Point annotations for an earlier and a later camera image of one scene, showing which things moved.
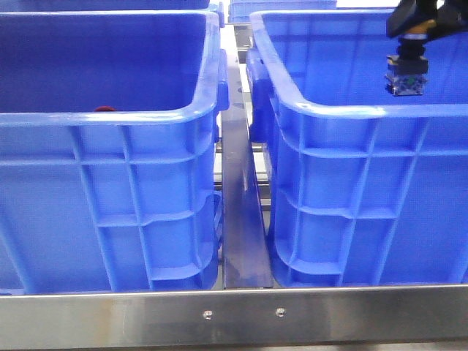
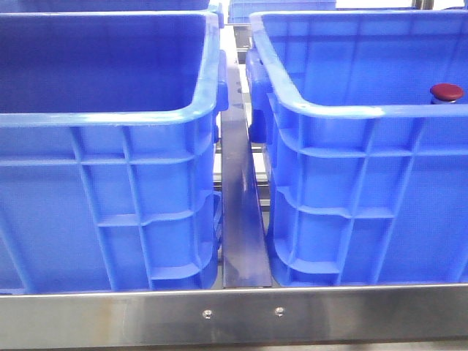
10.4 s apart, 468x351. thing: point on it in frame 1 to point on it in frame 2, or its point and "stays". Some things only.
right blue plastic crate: [365, 188] stays
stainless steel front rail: [302, 315] stays
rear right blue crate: [241, 11] stays
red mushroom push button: [104, 108] to [445, 93]
